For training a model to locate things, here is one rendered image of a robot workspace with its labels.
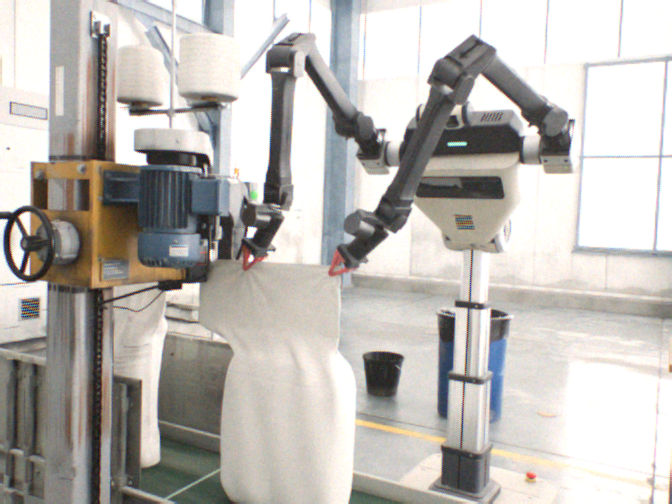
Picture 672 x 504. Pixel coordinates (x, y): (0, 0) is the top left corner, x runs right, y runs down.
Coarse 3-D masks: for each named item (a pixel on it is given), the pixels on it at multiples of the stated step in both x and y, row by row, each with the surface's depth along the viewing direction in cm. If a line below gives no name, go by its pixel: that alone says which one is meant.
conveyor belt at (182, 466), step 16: (160, 448) 215; (176, 448) 215; (192, 448) 216; (160, 464) 201; (176, 464) 202; (192, 464) 202; (208, 464) 203; (144, 480) 189; (160, 480) 189; (176, 480) 190; (192, 480) 190; (208, 480) 191; (160, 496) 179; (176, 496) 179; (192, 496) 180; (208, 496) 180; (224, 496) 180; (352, 496) 183; (368, 496) 184
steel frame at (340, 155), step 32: (128, 0) 630; (224, 0) 735; (352, 0) 1006; (160, 32) 664; (192, 32) 712; (224, 32) 739; (352, 32) 1010; (352, 64) 1017; (352, 96) 1023; (224, 128) 749; (224, 160) 752; (352, 160) 1036; (352, 192) 1043
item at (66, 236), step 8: (56, 224) 146; (64, 224) 147; (72, 224) 149; (40, 232) 148; (56, 232) 145; (64, 232) 145; (72, 232) 147; (56, 240) 146; (64, 240) 145; (72, 240) 147; (56, 248) 146; (64, 248) 145; (72, 248) 147; (40, 256) 148; (56, 256) 145; (64, 256) 146; (72, 256) 148; (56, 264) 147
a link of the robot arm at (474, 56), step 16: (464, 48) 138; (480, 48) 136; (448, 64) 138; (464, 64) 135; (480, 64) 136; (496, 64) 140; (448, 80) 137; (496, 80) 144; (512, 80) 147; (512, 96) 150; (528, 96) 153; (544, 96) 164; (528, 112) 157; (544, 112) 157; (560, 112) 159; (544, 128) 160; (560, 128) 163
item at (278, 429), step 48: (240, 288) 182; (288, 288) 174; (336, 288) 167; (240, 336) 180; (288, 336) 174; (336, 336) 167; (240, 384) 172; (288, 384) 165; (336, 384) 161; (240, 432) 172; (288, 432) 164; (336, 432) 161; (240, 480) 173; (288, 480) 164; (336, 480) 162
